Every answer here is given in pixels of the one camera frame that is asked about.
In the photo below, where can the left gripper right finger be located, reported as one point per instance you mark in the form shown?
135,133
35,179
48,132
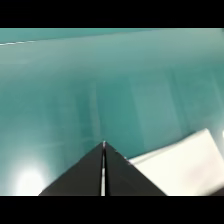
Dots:
126,180

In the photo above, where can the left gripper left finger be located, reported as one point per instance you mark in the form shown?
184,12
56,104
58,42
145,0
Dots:
83,178

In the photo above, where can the white garment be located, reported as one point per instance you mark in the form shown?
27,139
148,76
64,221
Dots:
186,166

